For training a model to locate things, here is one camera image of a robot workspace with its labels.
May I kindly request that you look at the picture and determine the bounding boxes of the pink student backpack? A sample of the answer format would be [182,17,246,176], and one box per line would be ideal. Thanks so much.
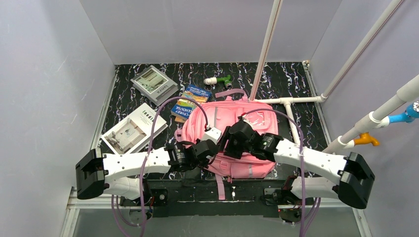
[175,89,279,200]

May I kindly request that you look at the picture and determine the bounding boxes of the blue treehouse story book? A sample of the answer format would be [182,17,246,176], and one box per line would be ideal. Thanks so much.
[171,84,211,120]

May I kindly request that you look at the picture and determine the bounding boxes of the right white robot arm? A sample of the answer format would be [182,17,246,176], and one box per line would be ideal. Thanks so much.
[217,120,375,209]

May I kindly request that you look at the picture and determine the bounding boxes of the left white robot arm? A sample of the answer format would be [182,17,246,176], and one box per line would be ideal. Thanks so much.
[75,140,218,200]

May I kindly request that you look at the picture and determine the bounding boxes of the orange thin book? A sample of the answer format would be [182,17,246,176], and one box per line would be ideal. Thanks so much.
[174,117,186,123]

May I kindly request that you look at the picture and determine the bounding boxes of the white furniture catalogue book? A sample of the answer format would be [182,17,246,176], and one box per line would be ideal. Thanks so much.
[100,103,156,155]

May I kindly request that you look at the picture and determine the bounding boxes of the green and white faucet toy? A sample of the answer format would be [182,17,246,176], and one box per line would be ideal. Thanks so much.
[204,75,232,89]

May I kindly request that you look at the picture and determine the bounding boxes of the grey furniture catalogue book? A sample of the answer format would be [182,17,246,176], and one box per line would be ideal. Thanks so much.
[130,65,179,106]

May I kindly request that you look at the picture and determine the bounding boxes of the orange tap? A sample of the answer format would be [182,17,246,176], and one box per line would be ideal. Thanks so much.
[353,132,380,146]

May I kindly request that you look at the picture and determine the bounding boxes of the blue tap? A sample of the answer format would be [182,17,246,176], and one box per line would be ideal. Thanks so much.
[389,101,419,123]

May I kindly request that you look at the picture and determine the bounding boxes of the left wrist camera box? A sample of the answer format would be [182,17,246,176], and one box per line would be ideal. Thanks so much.
[201,127,222,144]

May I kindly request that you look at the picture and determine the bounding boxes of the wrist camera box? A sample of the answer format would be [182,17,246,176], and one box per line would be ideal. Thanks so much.
[243,116,264,127]
[201,127,222,144]

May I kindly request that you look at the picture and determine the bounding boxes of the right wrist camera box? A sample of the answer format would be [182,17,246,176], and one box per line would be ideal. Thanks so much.
[243,116,264,127]

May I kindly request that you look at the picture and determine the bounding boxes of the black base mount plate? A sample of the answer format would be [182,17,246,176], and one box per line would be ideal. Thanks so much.
[145,179,285,218]

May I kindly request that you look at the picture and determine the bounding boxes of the aluminium rail frame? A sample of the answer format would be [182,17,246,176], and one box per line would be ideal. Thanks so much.
[60,192,372,237]

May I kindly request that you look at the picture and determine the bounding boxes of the white PVC pipe frame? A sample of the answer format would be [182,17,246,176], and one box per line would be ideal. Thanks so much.
[266,0,419,151]

